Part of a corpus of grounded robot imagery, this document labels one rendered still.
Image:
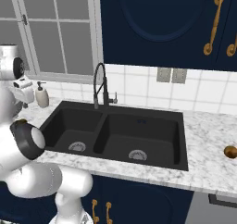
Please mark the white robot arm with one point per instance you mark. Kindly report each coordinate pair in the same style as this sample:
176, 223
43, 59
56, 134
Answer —
27, 175

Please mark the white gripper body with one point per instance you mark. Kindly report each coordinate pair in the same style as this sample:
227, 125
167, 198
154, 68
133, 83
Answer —
25, 95

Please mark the navy wall cupboard door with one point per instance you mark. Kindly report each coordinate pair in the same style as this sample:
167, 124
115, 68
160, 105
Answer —
154, 24
230, 14

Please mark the white framed window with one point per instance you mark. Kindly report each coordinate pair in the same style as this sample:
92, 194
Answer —
61, 27

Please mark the black double sink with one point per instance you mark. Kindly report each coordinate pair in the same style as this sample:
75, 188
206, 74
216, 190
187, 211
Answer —
123, 132

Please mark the black spring faucet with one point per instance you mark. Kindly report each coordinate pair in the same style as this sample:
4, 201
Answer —
106, 92

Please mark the grey wall outlet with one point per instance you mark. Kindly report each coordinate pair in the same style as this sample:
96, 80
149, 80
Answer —
179, 76
164, 75

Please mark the grey dishwasher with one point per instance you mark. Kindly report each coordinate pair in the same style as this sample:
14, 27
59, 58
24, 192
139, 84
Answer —
213, 214

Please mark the grey window latch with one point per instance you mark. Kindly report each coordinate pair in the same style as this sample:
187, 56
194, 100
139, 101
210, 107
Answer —
24, 19

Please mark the white soap dispenser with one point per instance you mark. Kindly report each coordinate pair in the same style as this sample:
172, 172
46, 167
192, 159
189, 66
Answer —
42, 97

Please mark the brown kiwi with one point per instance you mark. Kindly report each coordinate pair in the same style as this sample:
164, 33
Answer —
230, 152

